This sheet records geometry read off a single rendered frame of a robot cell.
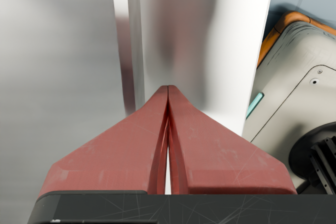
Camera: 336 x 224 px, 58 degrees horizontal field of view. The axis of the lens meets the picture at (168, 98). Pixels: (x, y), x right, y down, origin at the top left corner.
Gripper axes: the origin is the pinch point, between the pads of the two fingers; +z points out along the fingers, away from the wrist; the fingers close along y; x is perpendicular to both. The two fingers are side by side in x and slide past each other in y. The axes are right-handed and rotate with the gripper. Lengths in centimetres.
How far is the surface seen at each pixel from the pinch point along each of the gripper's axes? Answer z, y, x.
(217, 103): 2.3, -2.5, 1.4
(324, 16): 89, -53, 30
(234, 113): 2.3, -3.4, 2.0
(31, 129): 2.2, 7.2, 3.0
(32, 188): 2.1, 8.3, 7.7
